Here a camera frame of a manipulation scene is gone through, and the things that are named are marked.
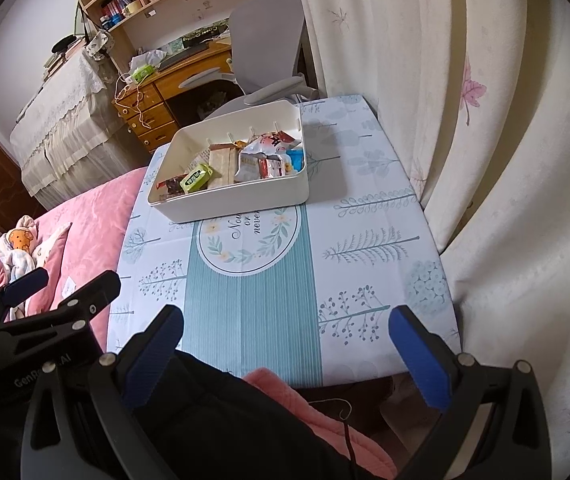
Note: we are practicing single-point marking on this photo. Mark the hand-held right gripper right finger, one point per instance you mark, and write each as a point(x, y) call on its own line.
point(420, 360)

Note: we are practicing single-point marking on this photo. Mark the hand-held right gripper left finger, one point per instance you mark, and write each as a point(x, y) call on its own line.
point(155, 355)

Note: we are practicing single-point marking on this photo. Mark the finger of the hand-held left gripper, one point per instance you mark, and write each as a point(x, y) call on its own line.
point(25, 284)
point(90, 295)

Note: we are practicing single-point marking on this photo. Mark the dark red candy packet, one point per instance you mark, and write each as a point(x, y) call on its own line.
point(170, 185)

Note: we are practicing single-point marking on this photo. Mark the green snack packet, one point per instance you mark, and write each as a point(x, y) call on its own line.
point(197, 178)

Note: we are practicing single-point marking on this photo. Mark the white plastic bin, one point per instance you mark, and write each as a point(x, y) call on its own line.
point(245, 205)

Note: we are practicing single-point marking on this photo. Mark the brown cracker packet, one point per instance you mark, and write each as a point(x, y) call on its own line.
point(222, 165)

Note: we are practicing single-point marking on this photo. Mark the yellow white snack packet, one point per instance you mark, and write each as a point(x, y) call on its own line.
point(248, 164)

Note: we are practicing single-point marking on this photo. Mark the white red cookie packet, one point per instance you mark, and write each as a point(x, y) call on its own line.
point(272, 167)

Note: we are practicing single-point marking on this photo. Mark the blue white candy packet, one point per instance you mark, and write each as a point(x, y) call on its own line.
point(296, 160)

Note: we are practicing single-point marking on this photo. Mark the white paper label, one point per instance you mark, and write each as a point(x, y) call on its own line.
point(70, 287)

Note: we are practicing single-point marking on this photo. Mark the pink pillow with cartoon print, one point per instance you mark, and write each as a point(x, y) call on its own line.
point(20, 250)

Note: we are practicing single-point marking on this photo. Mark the pink quilt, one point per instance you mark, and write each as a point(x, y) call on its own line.
point(100, 220)

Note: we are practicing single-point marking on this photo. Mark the person's dark clothing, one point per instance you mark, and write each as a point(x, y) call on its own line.
point(225, 425)

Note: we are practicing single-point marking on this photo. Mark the person's pink garment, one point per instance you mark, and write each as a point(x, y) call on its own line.
point(315, 410)

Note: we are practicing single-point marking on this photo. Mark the lace covered cabinet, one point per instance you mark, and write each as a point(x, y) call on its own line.
point(65, 130)

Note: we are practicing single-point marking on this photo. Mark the wooden desk with drawers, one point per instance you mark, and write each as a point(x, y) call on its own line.
point(155, 115)

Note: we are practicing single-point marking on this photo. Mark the floral cream curtain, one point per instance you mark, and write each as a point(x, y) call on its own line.
point(490, 160)

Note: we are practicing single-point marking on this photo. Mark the green tissue pack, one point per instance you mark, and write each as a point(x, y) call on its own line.
point(144, 74)

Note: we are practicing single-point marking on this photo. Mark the crumpled white plastic bag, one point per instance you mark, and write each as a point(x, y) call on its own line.
point(147, 57)

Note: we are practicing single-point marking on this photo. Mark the black round object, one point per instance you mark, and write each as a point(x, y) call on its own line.
point(64, 42)

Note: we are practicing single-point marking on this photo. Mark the floral cloth bag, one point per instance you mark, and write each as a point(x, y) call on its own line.
point(99, 45)

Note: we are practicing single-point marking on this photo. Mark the black keyboard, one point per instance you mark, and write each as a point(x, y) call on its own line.
point(182, 57)

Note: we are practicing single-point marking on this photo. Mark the dark decorative sign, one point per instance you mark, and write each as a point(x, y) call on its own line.
point(205, 34)

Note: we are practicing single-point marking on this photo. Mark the row of colourful books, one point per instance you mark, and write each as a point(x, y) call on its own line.
point(117, 7)

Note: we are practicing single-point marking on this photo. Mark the yellow mug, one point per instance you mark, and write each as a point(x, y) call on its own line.
point(132, 7)

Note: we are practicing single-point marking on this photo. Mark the wooden bookshelf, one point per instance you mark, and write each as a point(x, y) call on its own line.
point(175, 15)

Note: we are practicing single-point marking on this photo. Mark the grey office chair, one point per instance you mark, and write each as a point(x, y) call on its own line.
point(265, 35)

